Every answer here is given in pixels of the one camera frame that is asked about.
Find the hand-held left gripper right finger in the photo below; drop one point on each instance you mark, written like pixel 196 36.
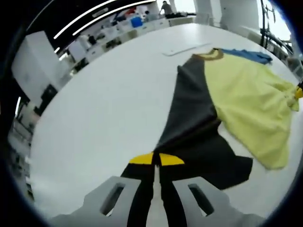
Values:
pixel 170 196

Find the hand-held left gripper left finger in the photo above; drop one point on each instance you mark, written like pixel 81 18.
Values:
pixel 142 184

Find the yellow garment with coloured sleeves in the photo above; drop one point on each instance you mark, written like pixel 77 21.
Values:
pixel 248 94

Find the black metal stand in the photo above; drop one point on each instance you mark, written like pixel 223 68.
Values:
pixel 267 35

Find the black low cabinet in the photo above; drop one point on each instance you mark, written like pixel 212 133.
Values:
pixel 48 93

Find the blue storage bin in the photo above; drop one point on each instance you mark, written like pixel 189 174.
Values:
pixel 136 22

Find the large white pillar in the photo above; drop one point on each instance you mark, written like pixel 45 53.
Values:
pixel 35 59

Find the long ceiling light strip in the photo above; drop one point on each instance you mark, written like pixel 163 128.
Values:
pixel 94 24
pixel 71 25

